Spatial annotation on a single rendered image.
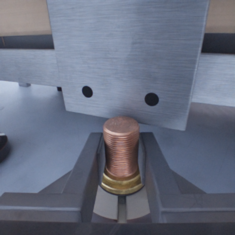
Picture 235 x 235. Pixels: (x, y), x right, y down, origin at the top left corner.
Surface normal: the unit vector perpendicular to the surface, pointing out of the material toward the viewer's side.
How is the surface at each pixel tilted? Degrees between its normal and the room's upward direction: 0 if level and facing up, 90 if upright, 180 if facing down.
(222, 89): 90
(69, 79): 90
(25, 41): 90
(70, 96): 90
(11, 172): 180
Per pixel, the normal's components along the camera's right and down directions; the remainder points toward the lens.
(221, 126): -0.02, -0.88
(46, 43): -0.37, 0.45
